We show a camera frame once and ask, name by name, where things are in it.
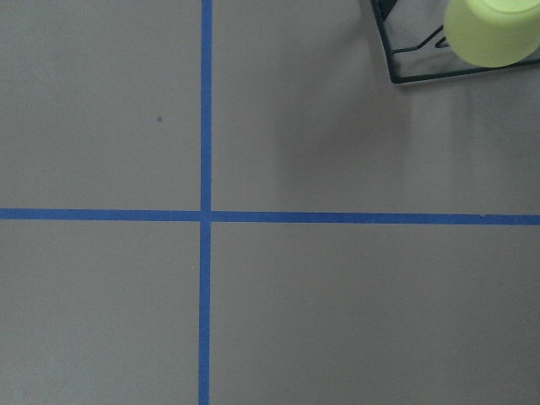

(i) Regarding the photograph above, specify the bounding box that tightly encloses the yellow green cup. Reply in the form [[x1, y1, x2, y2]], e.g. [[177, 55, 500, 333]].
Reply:
[[443, 0, 539, 68]]

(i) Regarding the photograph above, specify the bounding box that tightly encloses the black wire cup rack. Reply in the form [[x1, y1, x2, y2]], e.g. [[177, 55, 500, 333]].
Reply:
[[371, 1, 539, 84]]

